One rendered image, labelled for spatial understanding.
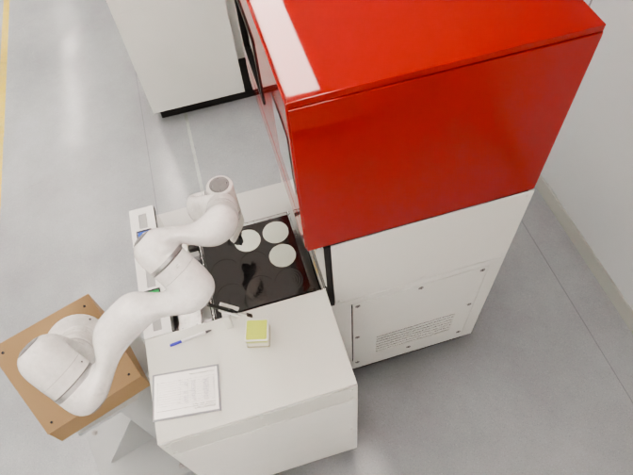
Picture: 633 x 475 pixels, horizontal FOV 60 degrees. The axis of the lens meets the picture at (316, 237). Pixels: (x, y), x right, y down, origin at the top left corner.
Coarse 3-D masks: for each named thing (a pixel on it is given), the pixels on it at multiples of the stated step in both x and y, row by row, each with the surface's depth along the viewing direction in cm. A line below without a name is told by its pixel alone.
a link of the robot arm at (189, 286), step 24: (192, 264) 132; (168, 288) 131; (192, 288) 130; (120, 312) 130; (144, 312) 130; (168, 312) 131; (192, 312) 133; (96, 336) 131; (120, 336) 131; (96, 360) 133; (96, 384) 132; (72, 408) 133; (96, 408) 135
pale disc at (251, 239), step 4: (244, 232) 208; (248, 232) 208; (252, 232) 208; (256, 232) 208; (244, 236) 207; (248, 236) 207; (252, 236) 207; (256, 236) 207; (244, 240) 206; (248, 240) 206; (252, 240) 206; (256, 240) 206; (260, 240) 206; (244, 244) 205; (248, 244) 205; (252, 244) 205; (256, 244) 205; (240, 248) 204; (244, 248) 204; (248, 248) 204; (252, 248) 204
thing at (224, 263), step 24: (264, 240) 206; (288, 240) 205; (216, 264) 201; (240, 264) 201; (264, 264) 200; (216, 288) 196; (240, 288) 195; (264, 288) 195; (288, 288) 194; (216, 312) 191
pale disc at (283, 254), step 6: (276, 246) 204; (282, 246) 204; (288, 246) 204; (270, 252) 203; (276, 252) 203; (282, 252) 203; (288, 252) 202; (294, 252) 202; (270, 258) 201; (276, 258) 201; (282, 258) 201; (288, 258) 201; (294, 258) 201; (276, 264) 200; (282, 264) 200; (288, 264) 200
